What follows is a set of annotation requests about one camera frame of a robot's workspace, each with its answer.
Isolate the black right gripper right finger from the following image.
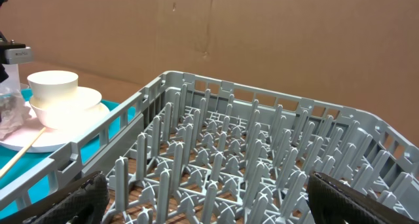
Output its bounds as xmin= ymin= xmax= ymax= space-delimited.
xmin=307 ymin=170 xmax=418 ymax=224

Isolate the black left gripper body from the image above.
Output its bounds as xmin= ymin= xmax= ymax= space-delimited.
xmin=0 ymin=0 xmax=27 ymax=84

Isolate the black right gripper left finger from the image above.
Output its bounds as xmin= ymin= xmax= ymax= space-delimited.
xmin=1 ymin=171 xmax=109 ymax=224

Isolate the cream plastic cup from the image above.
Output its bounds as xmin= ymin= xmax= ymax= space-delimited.
xmin=27 ymin=70 xmax=79 ymax=105

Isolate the clear plastic waste bin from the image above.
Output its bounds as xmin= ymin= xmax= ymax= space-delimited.
xmin=1 ymin=64 xmax=29 ymax=90

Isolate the grey dishwasher rack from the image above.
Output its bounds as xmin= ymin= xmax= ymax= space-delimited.
xmin=1 ymin=71 xmax=418 ymax=223

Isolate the white round plate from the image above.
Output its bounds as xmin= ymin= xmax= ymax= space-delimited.
xmin=1 ymin=103 xmax=110 ymax=153

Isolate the teal plastic tray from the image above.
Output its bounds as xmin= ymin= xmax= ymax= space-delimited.
xmin=0 ymin=88 xmax=136 ymax=218

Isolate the right wooden chopstick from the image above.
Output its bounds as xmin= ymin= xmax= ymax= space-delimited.
xmin=1 ymin=127 xmax=46 ymax=177

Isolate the white bowl on plate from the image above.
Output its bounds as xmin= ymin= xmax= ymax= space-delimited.
xmin=29 ymin=86 xmax=110 ymax=129

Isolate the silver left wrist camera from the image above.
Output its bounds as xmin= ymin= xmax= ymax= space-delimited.
xmin=4 ymin=47 xmax=33 ymax=65

